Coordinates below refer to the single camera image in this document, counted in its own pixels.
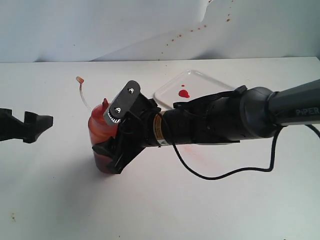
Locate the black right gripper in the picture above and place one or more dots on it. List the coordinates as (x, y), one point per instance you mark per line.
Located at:
(132, 132)

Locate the red sauce squeeze bottle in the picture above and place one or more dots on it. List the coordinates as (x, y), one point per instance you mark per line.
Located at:
(99, 130)

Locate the red sauce blob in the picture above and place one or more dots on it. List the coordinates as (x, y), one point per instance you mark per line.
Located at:
(183, 92)

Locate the white rectangular tray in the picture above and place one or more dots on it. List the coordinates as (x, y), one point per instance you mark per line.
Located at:
(200, 82)

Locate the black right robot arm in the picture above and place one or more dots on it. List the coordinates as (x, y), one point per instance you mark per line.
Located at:
(222, 118)

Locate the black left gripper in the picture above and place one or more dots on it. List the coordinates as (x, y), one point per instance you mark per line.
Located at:
(29, 131)

